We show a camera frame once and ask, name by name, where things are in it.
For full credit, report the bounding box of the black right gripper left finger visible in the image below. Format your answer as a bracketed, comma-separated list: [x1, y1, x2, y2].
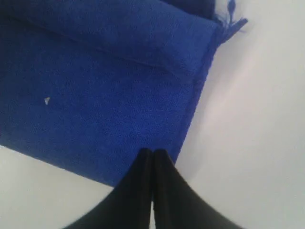
[66, 148, 153, 229]

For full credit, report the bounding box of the blue towel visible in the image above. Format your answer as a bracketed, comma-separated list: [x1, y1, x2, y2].
[0, 0, 247, 186]

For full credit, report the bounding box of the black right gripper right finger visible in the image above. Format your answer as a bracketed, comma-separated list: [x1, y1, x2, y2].
[152, 149, 240, 229]

